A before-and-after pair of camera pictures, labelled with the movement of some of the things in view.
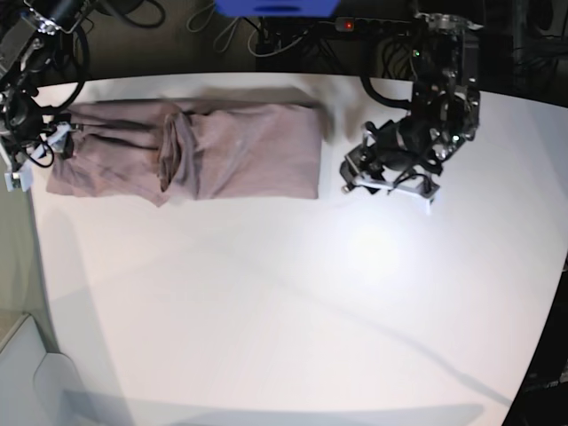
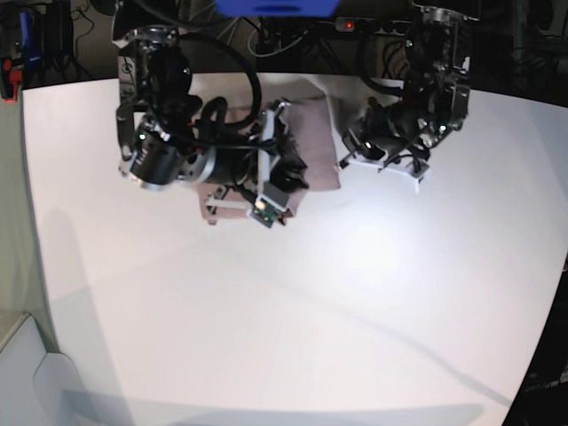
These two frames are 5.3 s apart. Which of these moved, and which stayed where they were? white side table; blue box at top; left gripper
Moved: left gripper
Stayed: blue box at top; white side table
